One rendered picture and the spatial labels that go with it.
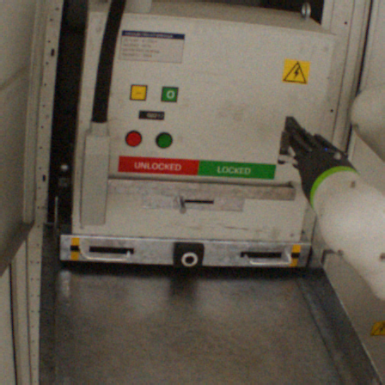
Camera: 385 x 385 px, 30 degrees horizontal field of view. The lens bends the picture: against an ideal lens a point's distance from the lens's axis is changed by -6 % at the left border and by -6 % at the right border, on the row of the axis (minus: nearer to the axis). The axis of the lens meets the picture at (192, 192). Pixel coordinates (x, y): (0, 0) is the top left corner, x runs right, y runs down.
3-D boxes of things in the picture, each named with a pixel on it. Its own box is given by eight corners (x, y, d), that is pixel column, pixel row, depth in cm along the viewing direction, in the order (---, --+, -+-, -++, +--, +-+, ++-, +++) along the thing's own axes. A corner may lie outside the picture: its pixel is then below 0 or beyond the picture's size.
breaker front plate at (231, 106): (297, 248, 160) (336, 39, 140) (73, 241, 151) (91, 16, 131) (296, 246, 161) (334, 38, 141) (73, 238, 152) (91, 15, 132)
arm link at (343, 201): (377, 187, 94) (316, 241, 97) (419, 242, 100) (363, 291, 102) (344, 146, 107) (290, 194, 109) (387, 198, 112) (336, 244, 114)
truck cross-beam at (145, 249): (305, 266, 162) (311, 243, 159) (59, 259, 152) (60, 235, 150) (300, 255, 166) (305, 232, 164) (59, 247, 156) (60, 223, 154)
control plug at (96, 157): (105, 227, 139) (112, 140, 132) (79, 225, 138) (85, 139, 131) (103, 208, 146) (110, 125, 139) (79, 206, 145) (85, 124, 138)
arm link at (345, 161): (370, 162, 109) (316, 159, 107) (356, 230, 114) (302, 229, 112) (357, 147, 114) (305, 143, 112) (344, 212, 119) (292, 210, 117)
